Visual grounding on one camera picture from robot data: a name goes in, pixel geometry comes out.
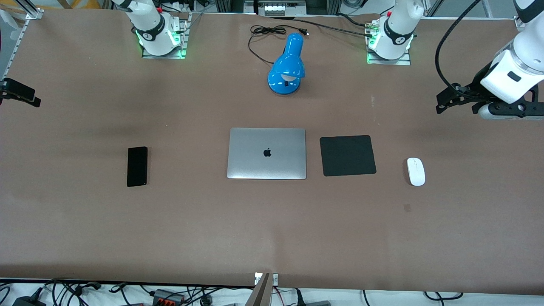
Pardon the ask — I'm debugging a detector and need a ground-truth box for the black tangled cable bundle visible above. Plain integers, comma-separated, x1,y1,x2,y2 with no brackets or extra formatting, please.
42,278,103,306

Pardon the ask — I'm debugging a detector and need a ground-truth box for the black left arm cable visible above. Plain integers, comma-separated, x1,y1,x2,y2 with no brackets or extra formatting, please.
434,0,486,92

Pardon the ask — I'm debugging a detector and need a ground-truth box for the white computer mouse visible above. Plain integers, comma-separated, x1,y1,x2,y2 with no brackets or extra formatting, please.
407,158,426,187

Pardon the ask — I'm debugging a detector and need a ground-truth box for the black power adapter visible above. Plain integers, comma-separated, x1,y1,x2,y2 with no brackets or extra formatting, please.
12,294,46,306

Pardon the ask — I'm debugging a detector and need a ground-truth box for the grey control box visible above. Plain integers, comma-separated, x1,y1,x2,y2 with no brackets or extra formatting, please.
254,0,307,17

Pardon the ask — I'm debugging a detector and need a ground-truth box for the black mouse pad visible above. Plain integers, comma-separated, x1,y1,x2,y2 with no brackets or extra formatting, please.
320,135,377,177

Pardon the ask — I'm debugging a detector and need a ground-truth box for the black smartphone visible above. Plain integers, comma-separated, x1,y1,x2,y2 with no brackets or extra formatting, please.
127,147,148,187

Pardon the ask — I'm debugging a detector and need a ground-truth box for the perforated metal rail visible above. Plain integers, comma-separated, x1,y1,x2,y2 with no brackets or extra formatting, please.
0,19,30,81

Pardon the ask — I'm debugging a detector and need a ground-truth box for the brown slanted post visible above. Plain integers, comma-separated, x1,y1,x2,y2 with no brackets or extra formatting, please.
252,273,272,306

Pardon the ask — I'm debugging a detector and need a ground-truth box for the black lamp power cable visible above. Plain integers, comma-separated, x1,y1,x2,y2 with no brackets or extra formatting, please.
248,25,310,65

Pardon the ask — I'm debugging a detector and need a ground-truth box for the blue desk lamp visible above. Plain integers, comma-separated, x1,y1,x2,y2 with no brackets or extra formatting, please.
267,33,306,95

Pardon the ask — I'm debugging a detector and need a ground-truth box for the white metal bracket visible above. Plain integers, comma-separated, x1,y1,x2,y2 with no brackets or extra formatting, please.
254,272,279,286

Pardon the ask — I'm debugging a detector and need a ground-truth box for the grey orange power strip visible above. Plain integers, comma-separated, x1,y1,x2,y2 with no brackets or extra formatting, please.
152,289,186,305

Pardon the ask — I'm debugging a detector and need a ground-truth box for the black base power cable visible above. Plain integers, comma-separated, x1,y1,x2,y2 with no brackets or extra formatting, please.
268,15,375,39

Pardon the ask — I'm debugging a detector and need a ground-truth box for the silver laptop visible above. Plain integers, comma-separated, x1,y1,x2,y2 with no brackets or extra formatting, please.
227,127,307,180

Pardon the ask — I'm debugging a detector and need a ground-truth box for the black looped floor cable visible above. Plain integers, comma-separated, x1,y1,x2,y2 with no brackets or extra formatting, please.
423,291,465,302

